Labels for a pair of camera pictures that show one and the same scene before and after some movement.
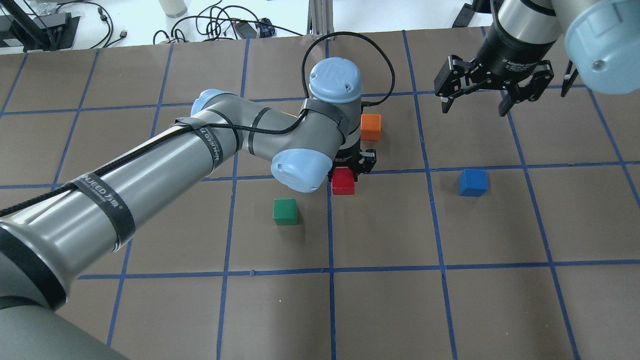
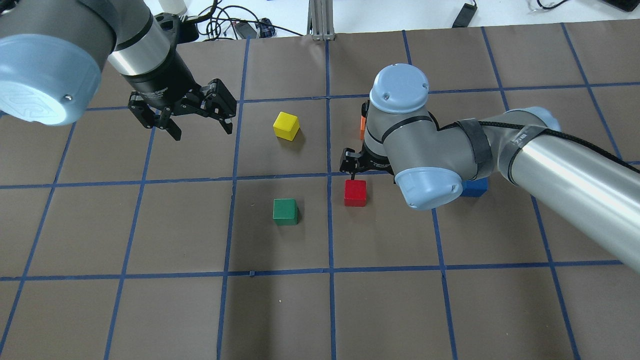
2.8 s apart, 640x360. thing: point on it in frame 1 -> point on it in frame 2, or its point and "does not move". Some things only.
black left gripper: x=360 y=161 -> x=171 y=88
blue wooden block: x=473 y=182 does not move
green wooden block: x=285 y=212 does not move
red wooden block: x=343 y=181 -> x=355 y=193
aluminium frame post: x=320 y=19 does not move
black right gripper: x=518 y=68 -> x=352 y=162
